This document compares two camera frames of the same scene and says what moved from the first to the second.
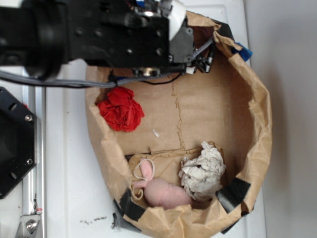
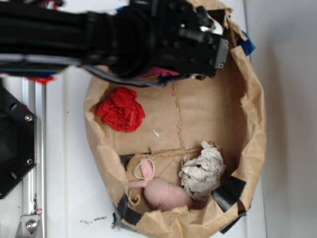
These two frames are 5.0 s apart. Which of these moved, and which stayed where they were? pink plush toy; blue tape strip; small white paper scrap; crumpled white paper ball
Moved: blue tape strip
Stayed: crumpled white paper ball; small white paper scrap; pink plush toy
